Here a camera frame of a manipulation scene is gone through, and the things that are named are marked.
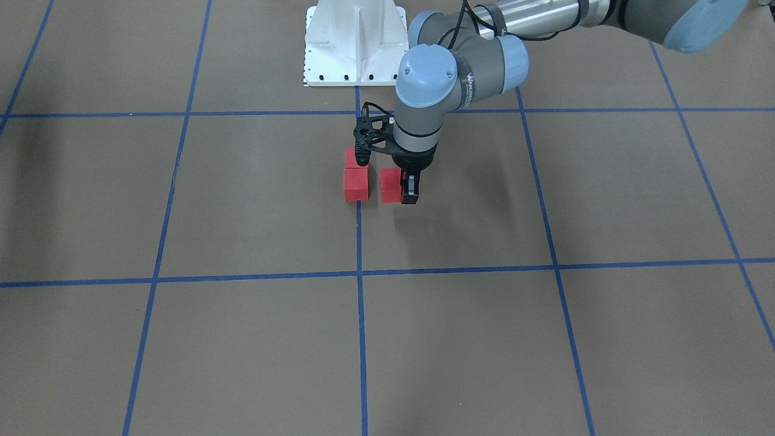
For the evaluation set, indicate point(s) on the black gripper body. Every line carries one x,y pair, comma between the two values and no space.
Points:
413,163

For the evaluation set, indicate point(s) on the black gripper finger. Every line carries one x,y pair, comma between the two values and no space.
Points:
409,181

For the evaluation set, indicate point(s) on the red block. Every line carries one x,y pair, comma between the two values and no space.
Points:
390,185

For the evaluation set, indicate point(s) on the red block moved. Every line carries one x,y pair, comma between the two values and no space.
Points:
351,160
356,184

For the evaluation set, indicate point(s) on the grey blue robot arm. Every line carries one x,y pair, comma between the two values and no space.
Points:
453,62

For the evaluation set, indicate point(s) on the brown paper table mat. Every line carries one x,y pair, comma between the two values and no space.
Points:
591,254

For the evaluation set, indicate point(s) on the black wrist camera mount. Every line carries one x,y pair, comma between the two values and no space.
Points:
373,133

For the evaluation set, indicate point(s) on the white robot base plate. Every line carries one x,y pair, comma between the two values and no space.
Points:
354,43

